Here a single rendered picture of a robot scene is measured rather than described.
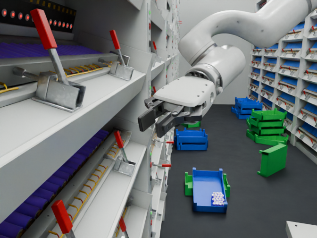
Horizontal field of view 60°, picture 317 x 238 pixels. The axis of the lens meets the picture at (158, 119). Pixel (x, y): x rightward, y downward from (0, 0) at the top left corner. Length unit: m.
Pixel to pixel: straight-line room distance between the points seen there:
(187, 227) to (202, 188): 0.36
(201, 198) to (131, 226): 1.14
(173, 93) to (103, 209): 0.25
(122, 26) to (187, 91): 0.27
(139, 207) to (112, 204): 0.36
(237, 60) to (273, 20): 0.12
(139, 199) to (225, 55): 0.46
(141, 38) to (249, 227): 1.30
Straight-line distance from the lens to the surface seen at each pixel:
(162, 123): 0.48
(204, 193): 1.89
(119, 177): 0.56
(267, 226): 1.77
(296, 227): 1.22
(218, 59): 0.63
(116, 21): 0.72
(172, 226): 1.66
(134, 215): 0.79
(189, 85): 0.56
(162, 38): 1.40
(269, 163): 2.31
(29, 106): 0.26
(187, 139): 2.71
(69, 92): 0.27
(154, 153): 1.21
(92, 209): 0.46
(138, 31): 0.71
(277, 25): 0.72
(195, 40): 0.65
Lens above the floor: 0.96
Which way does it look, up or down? 14 degrees down
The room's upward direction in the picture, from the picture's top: straight up
